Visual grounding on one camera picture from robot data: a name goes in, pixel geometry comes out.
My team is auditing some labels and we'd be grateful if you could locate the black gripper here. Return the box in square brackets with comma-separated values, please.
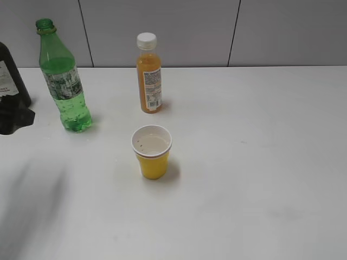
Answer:
[1, 95, 35, 135]

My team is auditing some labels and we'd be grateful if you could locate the green sprite bottle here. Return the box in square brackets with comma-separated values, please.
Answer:
[36, 18, 92, 133]

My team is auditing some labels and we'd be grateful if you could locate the yellow paper cup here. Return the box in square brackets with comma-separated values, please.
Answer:
[131, 125, 172, 180]

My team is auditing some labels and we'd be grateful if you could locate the dark wine bottle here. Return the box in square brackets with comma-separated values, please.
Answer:
[1, 42, 31, 107]

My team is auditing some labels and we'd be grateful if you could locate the orange juice bottle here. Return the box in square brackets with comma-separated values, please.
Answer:
[136, 32, 162, 114]

